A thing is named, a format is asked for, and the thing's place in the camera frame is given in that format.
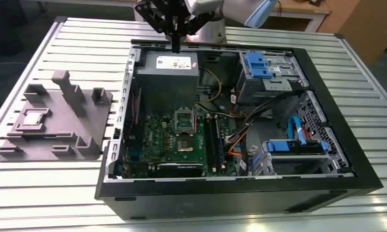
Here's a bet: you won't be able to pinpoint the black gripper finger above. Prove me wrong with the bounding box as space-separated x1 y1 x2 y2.
134 0 177 53
176 11 214 54

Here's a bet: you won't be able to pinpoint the green motherboard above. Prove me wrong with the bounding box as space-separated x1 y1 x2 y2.
121 106 244 179

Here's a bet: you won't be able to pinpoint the grey power supply unit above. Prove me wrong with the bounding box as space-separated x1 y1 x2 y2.
134 51 201 108

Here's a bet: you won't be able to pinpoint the dark office chair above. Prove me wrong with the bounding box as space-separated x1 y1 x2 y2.
0 0 29 57

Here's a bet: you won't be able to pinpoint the black sleeved wire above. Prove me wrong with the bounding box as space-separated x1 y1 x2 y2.
230 89 307 145

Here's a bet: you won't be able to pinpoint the yellow red white wires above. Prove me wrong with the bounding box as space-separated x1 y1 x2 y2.
194 102 245 119

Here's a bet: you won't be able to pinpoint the blue wire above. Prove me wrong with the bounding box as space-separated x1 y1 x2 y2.
286 115 311 145

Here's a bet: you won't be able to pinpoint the red black twisted wire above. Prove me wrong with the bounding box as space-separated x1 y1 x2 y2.
130 90 138 128

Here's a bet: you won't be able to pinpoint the CPU socket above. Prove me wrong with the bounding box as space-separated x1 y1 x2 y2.
174 134 194 153

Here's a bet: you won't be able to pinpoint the silver CPU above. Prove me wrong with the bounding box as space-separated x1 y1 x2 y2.
21 112 45 126

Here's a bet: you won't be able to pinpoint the black PC case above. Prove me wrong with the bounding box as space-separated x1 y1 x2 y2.
93 38 384 220

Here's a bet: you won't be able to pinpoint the metal socket cover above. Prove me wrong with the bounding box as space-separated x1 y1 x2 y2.
173 106 194 133

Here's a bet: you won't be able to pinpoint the orange wire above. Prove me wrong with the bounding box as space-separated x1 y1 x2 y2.
226 142 246 158

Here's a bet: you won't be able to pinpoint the brown wooden cabinet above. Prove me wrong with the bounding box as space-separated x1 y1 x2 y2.
319 0 387 66

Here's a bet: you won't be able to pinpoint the green RAM stick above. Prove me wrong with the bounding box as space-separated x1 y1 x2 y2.
19 132 70 140

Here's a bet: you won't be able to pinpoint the dark blue RAM stick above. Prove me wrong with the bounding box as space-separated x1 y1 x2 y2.
214 117 226 170

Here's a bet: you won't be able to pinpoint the black graphics card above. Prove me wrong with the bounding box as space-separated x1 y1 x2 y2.
156 162 204 178

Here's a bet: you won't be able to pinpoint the blue disk carrier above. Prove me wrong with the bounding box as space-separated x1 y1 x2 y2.
265 139 329 155

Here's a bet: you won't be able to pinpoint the blue drive bay latch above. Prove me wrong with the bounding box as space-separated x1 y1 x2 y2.
248 52 273 78

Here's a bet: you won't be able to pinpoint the black RAM slot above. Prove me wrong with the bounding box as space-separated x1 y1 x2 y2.
212 115 222 170
208 115 218 170
204 115 214 170

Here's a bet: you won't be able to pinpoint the metal disk bay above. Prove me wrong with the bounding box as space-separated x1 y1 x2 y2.
237 49 309 103
260 139 348 176

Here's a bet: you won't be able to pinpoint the wooden desk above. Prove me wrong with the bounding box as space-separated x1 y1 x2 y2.
266 0 332 32

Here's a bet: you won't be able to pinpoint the grey parts rack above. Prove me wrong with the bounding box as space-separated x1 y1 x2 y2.
0 70 114 162

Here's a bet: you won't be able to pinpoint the yellow wire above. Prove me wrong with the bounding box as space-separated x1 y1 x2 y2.
194 67 222 105

